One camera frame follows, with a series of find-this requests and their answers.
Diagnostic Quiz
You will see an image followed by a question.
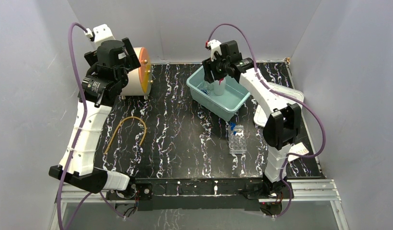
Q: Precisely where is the small paper label card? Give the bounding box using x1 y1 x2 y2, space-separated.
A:
288 142 309 162

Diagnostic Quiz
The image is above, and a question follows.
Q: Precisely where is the teal plastic bin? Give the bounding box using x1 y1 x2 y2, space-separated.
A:
186 66 250 121

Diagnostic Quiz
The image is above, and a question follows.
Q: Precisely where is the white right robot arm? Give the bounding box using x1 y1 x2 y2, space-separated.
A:
205 40 302 198

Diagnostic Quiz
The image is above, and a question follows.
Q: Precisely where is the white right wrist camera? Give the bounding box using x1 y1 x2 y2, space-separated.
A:
205 39 222 61

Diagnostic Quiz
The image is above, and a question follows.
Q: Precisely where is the white wash bottle red cap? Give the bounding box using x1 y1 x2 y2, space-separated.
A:
213 78 226 96

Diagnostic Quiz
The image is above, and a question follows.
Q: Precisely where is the tan rubber tubing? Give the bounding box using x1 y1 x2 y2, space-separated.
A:
104 116 147 155

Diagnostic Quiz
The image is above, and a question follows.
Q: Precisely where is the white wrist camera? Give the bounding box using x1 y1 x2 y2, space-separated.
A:
84 24 115 46
205 39 222 61

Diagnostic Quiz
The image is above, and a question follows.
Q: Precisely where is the cream cylindrical centrifuge machine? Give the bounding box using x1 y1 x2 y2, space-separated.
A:
120 47 153 100

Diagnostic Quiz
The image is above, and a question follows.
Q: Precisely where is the aluminium rail frame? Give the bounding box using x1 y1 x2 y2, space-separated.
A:
290 179 349 230

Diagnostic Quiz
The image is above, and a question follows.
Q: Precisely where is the small clear glass jar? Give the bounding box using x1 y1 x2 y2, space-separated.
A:
204 81 214 93

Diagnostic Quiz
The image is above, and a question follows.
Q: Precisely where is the clear acrylic test tube rack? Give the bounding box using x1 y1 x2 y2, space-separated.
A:
227 124 247 154

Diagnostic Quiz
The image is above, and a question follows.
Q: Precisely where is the white plastic bin lid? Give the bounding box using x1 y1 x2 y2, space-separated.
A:
248 82 304 127

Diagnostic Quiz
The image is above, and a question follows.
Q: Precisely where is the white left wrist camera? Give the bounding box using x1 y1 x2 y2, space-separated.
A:
84 24 115 46

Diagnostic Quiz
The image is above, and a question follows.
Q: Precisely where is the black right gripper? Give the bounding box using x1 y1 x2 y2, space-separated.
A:
201 53 229 84

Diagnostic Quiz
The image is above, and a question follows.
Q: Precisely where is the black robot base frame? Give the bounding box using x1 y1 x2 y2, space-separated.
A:
106 177 294 216

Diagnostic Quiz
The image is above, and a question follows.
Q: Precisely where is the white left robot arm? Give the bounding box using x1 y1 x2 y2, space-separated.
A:
49 38 141 199

